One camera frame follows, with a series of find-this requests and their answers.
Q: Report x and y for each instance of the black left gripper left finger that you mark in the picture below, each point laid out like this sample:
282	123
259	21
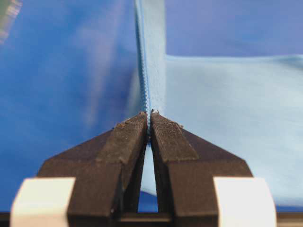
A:
85	185

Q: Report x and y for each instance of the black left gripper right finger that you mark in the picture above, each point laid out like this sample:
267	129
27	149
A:
204	185

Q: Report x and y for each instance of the light blue towel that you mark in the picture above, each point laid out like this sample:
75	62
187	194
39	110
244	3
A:
230	72

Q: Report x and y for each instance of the dark blue table cloth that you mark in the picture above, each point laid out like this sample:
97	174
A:
67	70

